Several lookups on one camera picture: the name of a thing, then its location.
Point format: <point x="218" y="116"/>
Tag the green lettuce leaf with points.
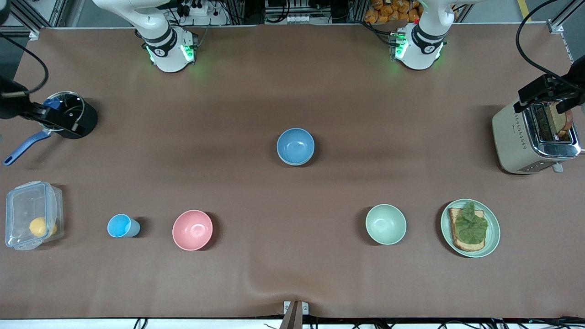
<point x="470" y="226"/>

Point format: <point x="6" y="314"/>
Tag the light green plate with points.
<point x="493" y="237"/>

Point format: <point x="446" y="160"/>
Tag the brown post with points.
<point x="292" y="317"/>

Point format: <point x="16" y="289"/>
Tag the small metal table bracket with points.
<point x="288" y="307"/>

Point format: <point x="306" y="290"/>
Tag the pink bowl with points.
<point x="192" y="230"/>

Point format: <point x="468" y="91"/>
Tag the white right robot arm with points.
<point x="167" y="50"/>

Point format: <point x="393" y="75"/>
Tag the brown toast slice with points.
<point x="561" y="123"/>

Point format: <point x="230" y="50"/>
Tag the yellow lemon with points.
<point x="39" y="226"/>

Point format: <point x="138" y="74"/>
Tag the clear plastic lidded container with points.
<point x="23" y="205"/>

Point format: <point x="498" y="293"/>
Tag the bag of orange snacks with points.
<point x="393" y="10"/>

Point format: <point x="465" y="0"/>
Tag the blue bowl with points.
<point x="295" y="145"/>

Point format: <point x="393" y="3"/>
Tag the white power strip black plugs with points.
<point x="196" y="9"/>

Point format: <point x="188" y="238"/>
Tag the glass lid blue knob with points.
<point x="71" y="103"/>

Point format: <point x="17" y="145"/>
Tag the blue plastic cup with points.
<point x="119" y="225"/>

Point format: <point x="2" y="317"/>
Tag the beige chrome toaster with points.
<point x="512" y="141"/>

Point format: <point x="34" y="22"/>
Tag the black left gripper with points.
<point x="577" y="76"/>

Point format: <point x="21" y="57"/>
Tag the brown table mat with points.
<point x="292" y="91"/>

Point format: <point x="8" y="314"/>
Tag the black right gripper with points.
<point x="10" y="108"/>

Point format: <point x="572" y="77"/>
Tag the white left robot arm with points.
<point x="422" y="50"/>

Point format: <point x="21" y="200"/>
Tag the bread slice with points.
<point x="459" y="244"/>

